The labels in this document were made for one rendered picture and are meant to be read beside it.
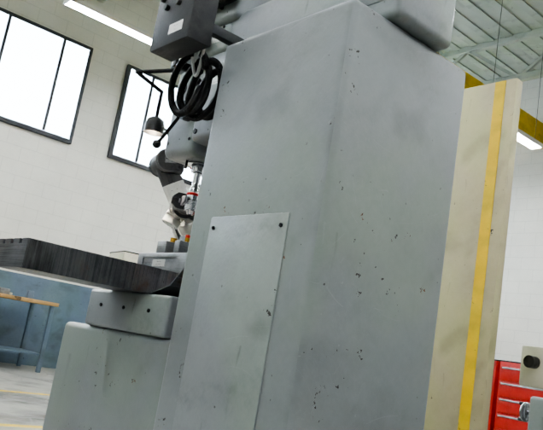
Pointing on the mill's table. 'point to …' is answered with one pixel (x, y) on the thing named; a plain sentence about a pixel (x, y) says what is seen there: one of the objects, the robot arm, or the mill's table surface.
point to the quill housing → (183, 142)
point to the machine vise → (165, 260)
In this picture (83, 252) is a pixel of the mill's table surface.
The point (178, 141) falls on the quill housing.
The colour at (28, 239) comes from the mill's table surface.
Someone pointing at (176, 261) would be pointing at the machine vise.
